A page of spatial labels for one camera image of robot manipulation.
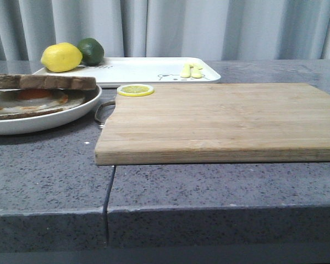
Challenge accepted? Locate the metal cutting board handle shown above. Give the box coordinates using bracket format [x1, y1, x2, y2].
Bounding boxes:
[94, 100, 116, 124]

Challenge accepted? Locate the white round plate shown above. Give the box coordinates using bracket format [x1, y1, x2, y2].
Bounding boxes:
[0, 86, 102, 135]

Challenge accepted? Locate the green lime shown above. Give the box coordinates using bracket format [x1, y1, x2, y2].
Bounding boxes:
[77, 37, 105, 65]

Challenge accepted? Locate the white bear tray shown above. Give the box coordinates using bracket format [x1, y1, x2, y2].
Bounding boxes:
[35, 57, 221, 88]

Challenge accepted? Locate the lemon slice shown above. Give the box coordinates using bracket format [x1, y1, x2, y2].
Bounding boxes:
[117, 84, 155, 97]

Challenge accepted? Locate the yellow lemon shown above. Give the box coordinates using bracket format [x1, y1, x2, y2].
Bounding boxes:
[41, 42, 83, 73]

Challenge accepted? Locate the wooden cutting board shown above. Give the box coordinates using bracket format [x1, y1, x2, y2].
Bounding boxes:
[95, 83, 330, 165]

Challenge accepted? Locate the bread slice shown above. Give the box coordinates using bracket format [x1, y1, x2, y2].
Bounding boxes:
[0, 90, 85, 120]
[0, 74, 97, 91]

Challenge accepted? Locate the yellow plastic fork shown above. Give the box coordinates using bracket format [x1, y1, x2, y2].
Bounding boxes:
[180, 63, 191, 78]

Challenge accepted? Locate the yellow plastic knife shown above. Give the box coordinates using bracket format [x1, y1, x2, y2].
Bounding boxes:
[190, 63, 202, 79]

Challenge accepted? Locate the grey pleated curtain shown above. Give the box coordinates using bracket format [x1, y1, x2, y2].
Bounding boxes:
[0, 1, 330, 61]

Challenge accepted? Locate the fried egg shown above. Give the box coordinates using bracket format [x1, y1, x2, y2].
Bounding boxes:
[0, 89, 68, 114]

